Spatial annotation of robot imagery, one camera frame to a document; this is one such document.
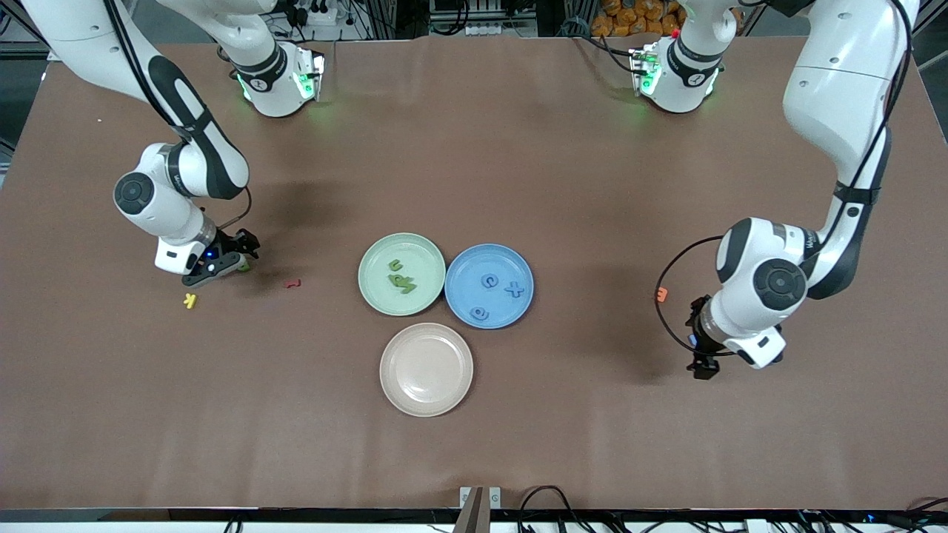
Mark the light green plate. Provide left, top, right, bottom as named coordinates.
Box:
left=358, top=232, right=447, bottom=318

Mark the beige plate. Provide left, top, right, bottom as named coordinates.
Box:
left=379, top=322, right=475, bottom=418

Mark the blue plate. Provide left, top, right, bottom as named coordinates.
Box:
left=444, top=243, right=535, bottom=330

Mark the white power strip with plugs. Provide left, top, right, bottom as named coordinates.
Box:
left=285, top=0, right=349, bottom=27

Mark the brown table cover sheet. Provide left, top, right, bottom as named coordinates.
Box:
left=0, top=36, right=948, bottom=512

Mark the pile of orange objects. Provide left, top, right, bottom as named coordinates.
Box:
left=592, top=0, right=686, bottom=36

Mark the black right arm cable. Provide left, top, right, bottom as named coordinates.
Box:
left=104, top=0, right=253, bottom=230

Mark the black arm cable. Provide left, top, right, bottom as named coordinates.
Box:
left=104, top=0, right=253, bottom=230
left=655, top=0, right=913, bottom=356

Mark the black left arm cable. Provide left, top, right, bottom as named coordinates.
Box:
left=655, top=0, right=913, bottom=356

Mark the black cable loop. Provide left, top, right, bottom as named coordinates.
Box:
left=517, top=485, right=593, bottom=533

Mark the white table edge rail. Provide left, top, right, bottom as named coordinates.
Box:
left=0, top=520, right=948, bottom=533

